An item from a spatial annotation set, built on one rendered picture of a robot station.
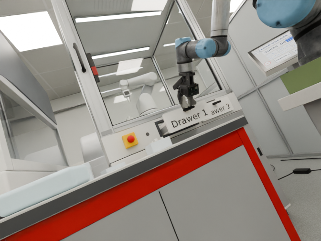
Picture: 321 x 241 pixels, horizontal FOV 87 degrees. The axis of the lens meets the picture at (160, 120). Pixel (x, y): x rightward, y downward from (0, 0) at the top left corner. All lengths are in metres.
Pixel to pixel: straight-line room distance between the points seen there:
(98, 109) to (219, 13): 0.76
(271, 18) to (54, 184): 0.65
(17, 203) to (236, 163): 0.49
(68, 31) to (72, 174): 1.05
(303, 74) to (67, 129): 4.25
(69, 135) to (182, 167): 4.06
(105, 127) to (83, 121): 3.40
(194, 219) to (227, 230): 0.09
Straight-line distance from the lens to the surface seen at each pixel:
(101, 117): 1.02
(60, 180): 0.41
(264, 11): 0.60
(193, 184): 0.44
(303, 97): 0.63
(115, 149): 0.98
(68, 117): 4.50
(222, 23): 0.88
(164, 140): 0.68
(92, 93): 1.08
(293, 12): 0.59
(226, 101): 1.34
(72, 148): 4.33
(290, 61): 1.44
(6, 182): 0.80
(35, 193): 0.43
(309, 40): 0.71
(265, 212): 0.56
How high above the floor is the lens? 0.76
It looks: 9 degrees up
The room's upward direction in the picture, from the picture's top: 23 degrees counter-clockwise
